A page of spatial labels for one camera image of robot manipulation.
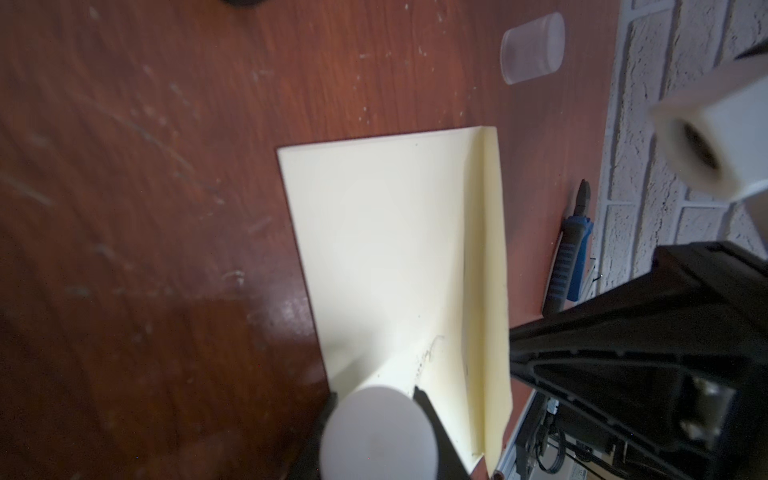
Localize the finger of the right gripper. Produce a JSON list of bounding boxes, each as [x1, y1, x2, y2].
[[509, 242, 767, 479]]

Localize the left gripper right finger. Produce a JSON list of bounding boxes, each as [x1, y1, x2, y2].
[[413, 387, 470, 480]]

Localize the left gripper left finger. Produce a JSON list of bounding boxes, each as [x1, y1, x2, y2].
[[286, 392, 338, 480]]

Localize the white glue stick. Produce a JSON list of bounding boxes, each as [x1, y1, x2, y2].
[[319, 386, 439, 479]]

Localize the cream yellow envelope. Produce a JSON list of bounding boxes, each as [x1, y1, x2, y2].
[[277, 126, 513, 470]]

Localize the clear glue stick cap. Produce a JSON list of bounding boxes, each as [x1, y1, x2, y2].
[[500, 12, 566, 85]]

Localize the aluminium front rail frame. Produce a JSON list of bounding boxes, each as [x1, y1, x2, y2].
[[491, 389, 601, 480]]

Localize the blue handled pliers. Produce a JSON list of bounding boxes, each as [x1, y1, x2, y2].
[[542, 179, 594, 317]]

